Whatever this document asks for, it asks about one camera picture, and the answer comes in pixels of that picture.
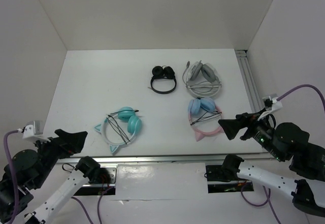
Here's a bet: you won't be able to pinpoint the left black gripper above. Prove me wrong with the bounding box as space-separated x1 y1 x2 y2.
31 127 88 187

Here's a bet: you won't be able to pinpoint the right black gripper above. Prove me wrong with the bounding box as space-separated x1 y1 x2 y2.
216 106 283 160

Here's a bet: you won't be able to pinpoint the black headphone audio cable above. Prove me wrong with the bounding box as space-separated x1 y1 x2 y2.
104 109 140 145

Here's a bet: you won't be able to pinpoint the teal cat-ear headphones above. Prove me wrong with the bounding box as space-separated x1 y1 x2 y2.
93 107 143 155

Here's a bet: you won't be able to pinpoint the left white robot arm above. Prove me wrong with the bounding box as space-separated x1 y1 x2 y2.
1 129 100 223

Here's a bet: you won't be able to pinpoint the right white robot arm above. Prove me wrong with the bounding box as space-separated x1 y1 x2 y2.
218 112 324 217

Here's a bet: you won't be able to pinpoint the pink blue cat-ear headphones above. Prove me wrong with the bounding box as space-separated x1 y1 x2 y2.
187 97 223 142

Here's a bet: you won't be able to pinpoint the small black headphones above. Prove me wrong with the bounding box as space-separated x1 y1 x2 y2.
148 66 177 94

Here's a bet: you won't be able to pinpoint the white grey headset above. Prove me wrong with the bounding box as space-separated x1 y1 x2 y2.
182 60 222 98

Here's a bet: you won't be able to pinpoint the aluminium rail at right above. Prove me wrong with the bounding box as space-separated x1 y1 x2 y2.
235 50 263 112

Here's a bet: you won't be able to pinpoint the aluminium rail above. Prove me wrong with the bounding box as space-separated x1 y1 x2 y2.
57 152 274 165
235 50 263 112

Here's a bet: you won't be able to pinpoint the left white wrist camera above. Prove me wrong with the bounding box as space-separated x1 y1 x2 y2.
22 120 50 143

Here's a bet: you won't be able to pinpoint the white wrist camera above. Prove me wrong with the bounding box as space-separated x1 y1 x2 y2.
257 93 283 121
22 120 50 143

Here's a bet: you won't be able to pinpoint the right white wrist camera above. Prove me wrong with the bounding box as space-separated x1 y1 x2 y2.
257 93 283 121

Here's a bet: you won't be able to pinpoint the aluminium rail at front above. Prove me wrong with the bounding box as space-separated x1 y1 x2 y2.
57 152 274 165

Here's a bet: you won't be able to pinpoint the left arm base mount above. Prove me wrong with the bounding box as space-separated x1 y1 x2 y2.
74 165 117 197

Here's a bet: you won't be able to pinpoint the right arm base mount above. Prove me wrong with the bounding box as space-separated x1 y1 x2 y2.
204 165 254 194

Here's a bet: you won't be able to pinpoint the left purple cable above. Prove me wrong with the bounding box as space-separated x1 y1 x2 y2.
4 129 117 224

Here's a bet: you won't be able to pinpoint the purple cable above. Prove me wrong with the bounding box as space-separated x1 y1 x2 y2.
240 83 325 224
4 129 117 224

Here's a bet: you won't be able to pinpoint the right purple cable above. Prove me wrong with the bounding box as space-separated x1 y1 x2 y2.
240 83 325 224

